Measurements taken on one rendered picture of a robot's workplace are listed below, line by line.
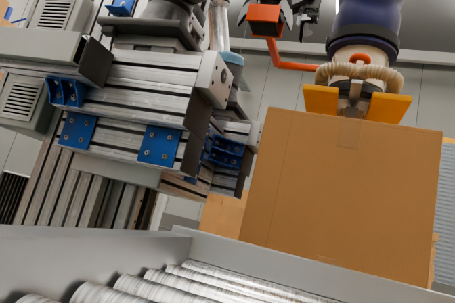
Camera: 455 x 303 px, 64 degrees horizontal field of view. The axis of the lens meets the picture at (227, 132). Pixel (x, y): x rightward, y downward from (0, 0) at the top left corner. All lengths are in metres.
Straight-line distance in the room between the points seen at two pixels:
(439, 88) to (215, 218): 7.13
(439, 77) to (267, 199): 11.01
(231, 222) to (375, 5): 7.07
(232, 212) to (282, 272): 7.28
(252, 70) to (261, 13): 10.96
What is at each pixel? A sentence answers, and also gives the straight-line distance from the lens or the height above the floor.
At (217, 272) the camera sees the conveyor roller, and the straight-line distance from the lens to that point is 0.75.
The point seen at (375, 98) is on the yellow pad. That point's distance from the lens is 1.07.
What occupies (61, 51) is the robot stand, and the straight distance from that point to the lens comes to 0.86.
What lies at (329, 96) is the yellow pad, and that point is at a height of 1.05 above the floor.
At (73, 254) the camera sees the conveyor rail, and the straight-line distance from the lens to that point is 0.42.
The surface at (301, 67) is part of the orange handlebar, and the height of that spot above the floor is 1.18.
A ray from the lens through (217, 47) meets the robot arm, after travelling 1.59.
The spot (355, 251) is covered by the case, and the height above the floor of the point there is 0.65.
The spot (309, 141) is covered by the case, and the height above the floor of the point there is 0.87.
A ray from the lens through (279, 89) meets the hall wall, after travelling 11.50.
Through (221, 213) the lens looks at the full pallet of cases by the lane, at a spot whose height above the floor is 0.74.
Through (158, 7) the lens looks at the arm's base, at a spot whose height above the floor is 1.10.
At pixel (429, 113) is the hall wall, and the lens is 11.31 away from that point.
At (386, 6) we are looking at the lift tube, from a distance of 1.31.
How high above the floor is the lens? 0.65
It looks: 13 degrees up
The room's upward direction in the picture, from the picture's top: 14 degrees clockwise
